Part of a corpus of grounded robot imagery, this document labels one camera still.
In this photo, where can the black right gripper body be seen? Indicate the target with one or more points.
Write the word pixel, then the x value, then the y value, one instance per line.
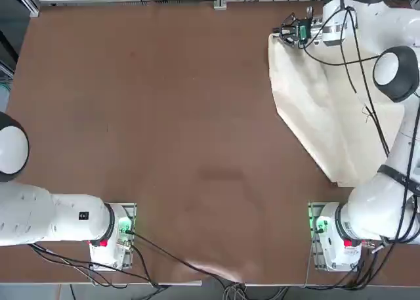
pixel 303 41

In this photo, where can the cream tablecloth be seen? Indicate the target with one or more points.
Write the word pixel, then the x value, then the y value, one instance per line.
pixel 311 109

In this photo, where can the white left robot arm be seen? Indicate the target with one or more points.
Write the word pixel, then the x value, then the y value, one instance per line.
pixel 33 214

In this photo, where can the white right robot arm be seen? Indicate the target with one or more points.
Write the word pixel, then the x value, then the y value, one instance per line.
pixel 370 221

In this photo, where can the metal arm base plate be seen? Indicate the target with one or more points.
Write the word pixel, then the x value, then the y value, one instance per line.
pixel 133 209
pixel 316 259

